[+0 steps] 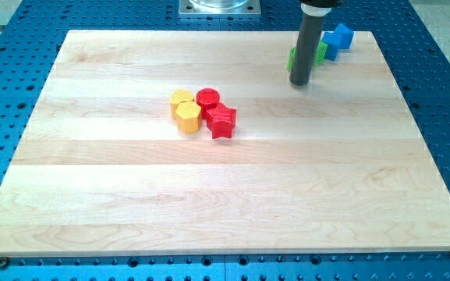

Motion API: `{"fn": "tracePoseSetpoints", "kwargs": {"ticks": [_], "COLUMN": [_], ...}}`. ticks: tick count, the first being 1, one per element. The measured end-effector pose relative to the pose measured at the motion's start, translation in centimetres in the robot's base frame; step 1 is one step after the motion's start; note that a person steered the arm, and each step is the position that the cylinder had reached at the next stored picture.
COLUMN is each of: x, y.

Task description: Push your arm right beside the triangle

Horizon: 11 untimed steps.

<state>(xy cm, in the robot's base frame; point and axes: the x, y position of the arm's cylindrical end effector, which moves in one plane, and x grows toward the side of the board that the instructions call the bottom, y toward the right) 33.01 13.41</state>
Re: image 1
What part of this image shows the black robot arm end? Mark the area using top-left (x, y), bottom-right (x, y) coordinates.
top-left (299, 0), bottom-right (346, 9)

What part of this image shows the blue triangle block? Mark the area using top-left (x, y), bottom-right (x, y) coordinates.
top-left (322, 32), bottom-right (342, 61)

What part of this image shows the red star block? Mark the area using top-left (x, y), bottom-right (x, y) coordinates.
top-left (206, 103), bottom-right (236, 139)

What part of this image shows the yellow hexagon block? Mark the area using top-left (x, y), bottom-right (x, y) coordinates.
top-left (175, 101), bottom-right (201, 133)

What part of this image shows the red cylinder block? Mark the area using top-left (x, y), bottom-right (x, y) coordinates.
top-left (196, 88), bottom-right (220, 119)

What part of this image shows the yellow round block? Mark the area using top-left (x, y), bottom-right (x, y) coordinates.
top-left (169, 89), bottom-right (194, 119)

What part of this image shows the wooden board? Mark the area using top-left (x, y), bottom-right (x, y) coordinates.
top-left (0, 30), bottom-right (450, 257)

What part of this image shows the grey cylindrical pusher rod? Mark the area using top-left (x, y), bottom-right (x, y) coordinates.
top-left (289, 4), bottom-right (331, 87)

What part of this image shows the green block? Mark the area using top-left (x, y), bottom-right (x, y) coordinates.
top-left (287, 41), bottom-right (328, 72)

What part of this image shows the blue cube block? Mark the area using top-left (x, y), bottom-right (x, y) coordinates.
top-left (334, 23), bottom-right (354, 49)

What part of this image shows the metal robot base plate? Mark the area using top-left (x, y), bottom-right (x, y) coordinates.
top-left (178, 0), bottom-right (261, 16)

